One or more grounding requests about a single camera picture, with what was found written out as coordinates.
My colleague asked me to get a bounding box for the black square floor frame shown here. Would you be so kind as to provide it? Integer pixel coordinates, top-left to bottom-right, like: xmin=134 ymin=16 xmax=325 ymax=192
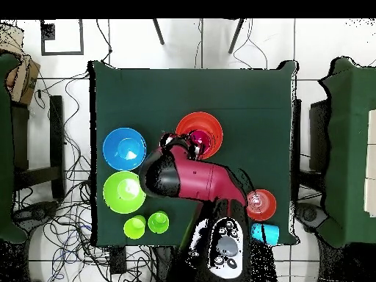
xmin=40 ymin=18 xmax=84 ymax=56

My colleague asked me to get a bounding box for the pink cup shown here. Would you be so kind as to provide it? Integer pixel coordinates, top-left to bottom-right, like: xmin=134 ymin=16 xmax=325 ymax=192
xmin=189 ymin=129 xmax=213 ymax=148

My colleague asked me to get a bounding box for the black bench frame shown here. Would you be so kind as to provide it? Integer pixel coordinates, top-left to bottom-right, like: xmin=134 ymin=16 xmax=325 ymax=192
xmin=293 ymin=98 xmax=331 ymax=203
xmin=11 ymin=95 xmax=66 ymax=200

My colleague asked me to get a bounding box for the cardboard box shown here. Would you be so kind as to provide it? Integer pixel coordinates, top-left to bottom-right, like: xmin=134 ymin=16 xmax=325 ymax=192
xmin=0 ymin=24 xmax=41 ymax=105

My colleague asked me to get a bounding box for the blue bowl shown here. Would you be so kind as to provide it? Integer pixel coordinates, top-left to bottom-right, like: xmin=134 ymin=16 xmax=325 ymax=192
xmin=102 ymin=126 xmax=147 ymax=172

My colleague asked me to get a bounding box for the grey stand base with knob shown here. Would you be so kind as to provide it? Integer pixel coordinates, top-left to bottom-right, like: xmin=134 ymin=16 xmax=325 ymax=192
xmin=12 ymin=201 xmax=61 ymax=233

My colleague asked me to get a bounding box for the dark green side tablecloth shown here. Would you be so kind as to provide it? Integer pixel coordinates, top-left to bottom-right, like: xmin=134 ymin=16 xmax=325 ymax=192
xmin=318 ymin=57 xmax=376 ymax=247
xmin=0 ymin=52 xmax=29 ymax=245

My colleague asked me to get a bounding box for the small orange bowl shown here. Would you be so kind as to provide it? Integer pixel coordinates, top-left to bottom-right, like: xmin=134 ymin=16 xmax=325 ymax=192
xmin=245 ymin=189 xmax=277 ymax=222
xmin=181 ymin=121 xmax=221 ymax=160

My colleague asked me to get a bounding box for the lime green cup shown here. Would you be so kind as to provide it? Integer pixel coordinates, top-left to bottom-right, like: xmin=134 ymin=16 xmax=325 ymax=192
xmin=123 ymin=214 xmax=147 ymax=240

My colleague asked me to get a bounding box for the grey chair base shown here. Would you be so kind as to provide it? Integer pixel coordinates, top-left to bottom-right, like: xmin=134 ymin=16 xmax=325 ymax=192
xmin=294 ymin=202 xmax=328 ymax=233

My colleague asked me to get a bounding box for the lime green bowl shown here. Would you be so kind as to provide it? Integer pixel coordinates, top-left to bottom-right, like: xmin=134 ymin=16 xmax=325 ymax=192
xmin=102 ymin=170 xmax=147 ymax=214

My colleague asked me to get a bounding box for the black tripod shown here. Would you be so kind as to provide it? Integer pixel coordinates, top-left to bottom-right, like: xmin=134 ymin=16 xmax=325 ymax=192
xmin=151 ymin=18 xmax=246 ymax=54

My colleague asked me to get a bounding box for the black cable tangle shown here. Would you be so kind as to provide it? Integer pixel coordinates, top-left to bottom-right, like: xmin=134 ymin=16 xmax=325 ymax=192
xmin=29 ymin=70 xmax=156 ymax=282

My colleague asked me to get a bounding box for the white block stack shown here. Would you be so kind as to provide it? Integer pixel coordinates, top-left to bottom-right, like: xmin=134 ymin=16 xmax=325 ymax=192
xmin=363 ymin=109 xmax=376 ymax=218

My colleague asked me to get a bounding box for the blue cup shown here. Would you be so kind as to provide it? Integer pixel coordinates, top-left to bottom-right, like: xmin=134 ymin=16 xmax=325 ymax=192
xmin=250 ymin=223 xmax=281 ymax=246

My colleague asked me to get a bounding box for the black power strip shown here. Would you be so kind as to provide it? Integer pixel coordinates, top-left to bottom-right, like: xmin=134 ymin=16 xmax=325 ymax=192
xmin=109 ymin=245 xmax=128 ymax=275

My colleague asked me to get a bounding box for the large orange bowl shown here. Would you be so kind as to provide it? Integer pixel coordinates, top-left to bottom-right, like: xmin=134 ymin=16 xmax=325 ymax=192
xmin=175 ymin=112 xmax=224 ymax=160

